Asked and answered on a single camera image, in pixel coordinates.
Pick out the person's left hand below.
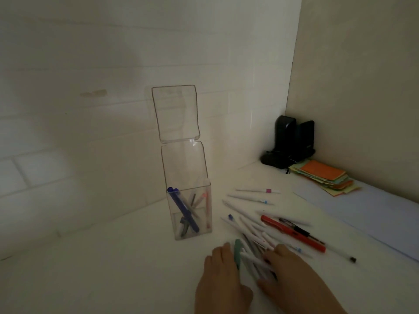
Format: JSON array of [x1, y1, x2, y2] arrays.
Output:
[[195, 243, 254, 314]]

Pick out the person's right hand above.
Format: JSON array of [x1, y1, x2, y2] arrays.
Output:
[[257, 244, 347, 314]]

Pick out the teal pen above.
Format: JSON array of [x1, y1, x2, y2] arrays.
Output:
[[234, 239, 245, 270]]

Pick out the red pen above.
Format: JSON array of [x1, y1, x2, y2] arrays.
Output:
[[261, 215, 327, 253]]

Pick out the pile of white pens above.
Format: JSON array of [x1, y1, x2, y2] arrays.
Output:
[[221, 199, 313, 282]]

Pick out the white pen with black tip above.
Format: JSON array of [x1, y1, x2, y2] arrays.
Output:
[[324, 245, 357, 263]]

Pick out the white pen with blue band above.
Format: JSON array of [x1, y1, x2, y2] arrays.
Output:
[[227, 194, 274, 206]]

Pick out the grey pen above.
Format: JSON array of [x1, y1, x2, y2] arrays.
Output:
[[180, 193, 197, 238]]

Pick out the white pen with pink band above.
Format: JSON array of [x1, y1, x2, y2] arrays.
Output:
[[235, 188, 281, 195]]

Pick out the stack of coloured sticky notes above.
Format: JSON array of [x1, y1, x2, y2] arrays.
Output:
[[288, 159, 361, 197]]

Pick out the white paper sheet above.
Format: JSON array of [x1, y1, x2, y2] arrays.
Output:
[[292, 179, 419, 263]]

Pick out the clear plastic box with lid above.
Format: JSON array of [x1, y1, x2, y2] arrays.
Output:
[[151, 84, 213, 241]]

